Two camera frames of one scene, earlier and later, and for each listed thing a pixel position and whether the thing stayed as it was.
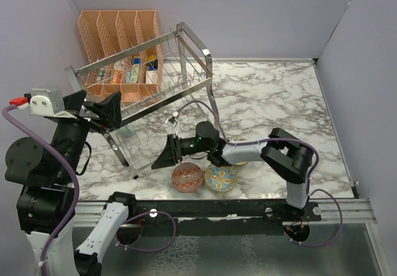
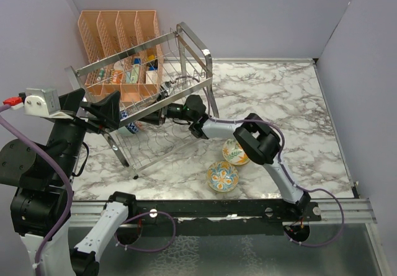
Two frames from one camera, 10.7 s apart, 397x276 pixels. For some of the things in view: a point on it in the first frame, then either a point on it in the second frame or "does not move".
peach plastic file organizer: (104, 33) does not move
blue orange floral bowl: (221, 179) does not move
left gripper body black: (93, 121) does not move
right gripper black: (167, 158) -> (153, 118)
